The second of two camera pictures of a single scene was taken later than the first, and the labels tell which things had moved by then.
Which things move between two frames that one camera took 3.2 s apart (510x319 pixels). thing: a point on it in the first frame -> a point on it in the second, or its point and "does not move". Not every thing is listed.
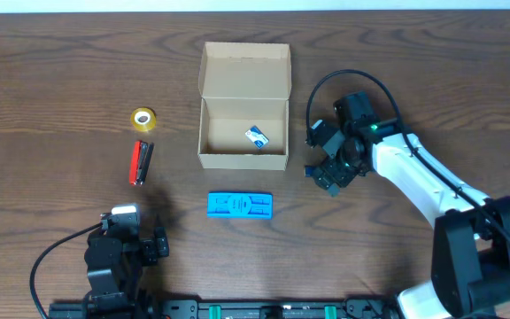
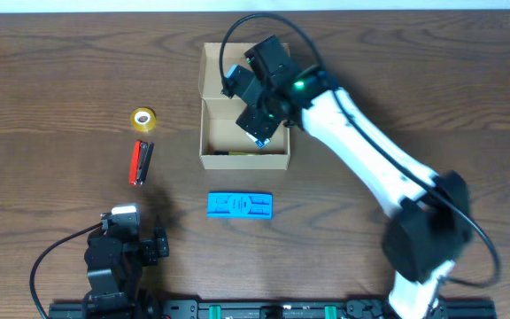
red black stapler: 140,158 does not move
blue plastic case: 320,133 -> 239,78
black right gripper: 339,177 -> 251,123
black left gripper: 156,246 does not move
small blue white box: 256,136 does not move
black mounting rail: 119,308 does not move
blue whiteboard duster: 240,206 does not move
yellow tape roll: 143,119 does not move
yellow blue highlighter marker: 307,170 -> 233,152
